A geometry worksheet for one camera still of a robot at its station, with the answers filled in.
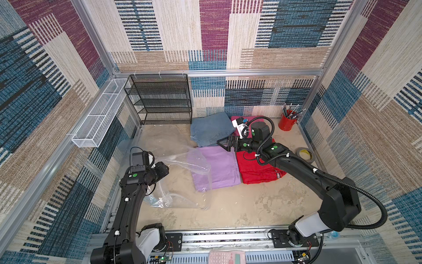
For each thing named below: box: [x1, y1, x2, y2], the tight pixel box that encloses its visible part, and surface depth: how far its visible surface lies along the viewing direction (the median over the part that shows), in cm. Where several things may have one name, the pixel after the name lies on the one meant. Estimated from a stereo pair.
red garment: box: [236, 150, 287, 185], surface depth 92 cm
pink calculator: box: [208, 249, 247, 264], surface depth 70 cm
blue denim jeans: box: [190, 112, 236, 148], surface depth 111 cm
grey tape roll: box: [295, 146, 315, 164], surface depth 104 cm
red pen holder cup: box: [278, 109, 298, 132], surface depth 113 cm
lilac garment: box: [192, 145, 242, 192], surface depth 92 cm
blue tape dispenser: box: [330, 230, 341, 240], surface depth 76 cm
